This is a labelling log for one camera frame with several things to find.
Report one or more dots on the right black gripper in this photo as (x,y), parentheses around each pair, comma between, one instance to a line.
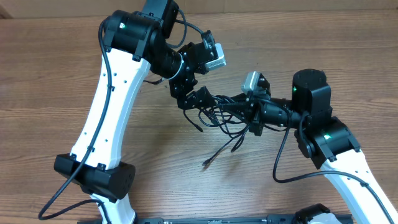
(249,113)

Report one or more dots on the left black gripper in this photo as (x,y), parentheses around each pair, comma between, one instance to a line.
(179,91)

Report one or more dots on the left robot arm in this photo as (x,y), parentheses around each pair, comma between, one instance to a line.
(132,45)

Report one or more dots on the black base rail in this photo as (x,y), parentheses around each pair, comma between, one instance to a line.
(270,219)

